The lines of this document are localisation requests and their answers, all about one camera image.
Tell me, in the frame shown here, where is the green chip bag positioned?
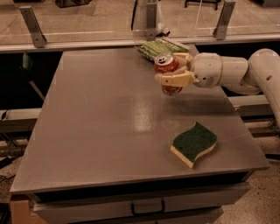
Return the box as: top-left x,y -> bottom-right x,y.
136,39 -> 190,61

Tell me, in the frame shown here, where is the metal bracket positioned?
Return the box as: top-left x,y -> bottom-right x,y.
213,0 -> 235,40
19,6 -> 46,48
146,0 -> 157,41

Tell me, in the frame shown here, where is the middle metal bracket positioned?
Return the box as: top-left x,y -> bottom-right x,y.
146,0 -> 157,41

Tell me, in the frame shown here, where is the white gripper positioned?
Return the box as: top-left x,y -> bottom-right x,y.
155,52 -> 222,88

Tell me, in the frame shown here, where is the grey metal rail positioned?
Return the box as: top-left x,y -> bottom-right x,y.
0,33 -> 280,53

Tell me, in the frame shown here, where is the right metal bracket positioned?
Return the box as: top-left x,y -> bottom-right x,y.
213,0 -> 235,40

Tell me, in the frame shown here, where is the red coke can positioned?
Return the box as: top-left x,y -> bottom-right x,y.
154,52 -> 182,96

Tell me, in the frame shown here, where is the left metal bracket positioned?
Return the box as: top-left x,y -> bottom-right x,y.
19,6 -> 46,48

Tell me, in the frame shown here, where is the grey drawer with handle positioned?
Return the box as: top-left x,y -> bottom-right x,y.
33,182 -> 250,224

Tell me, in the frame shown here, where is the green yellow sponge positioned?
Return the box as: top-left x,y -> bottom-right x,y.
171,122 -> 217,168

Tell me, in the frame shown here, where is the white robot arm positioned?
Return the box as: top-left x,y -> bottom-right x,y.
154,48 -> 280,125

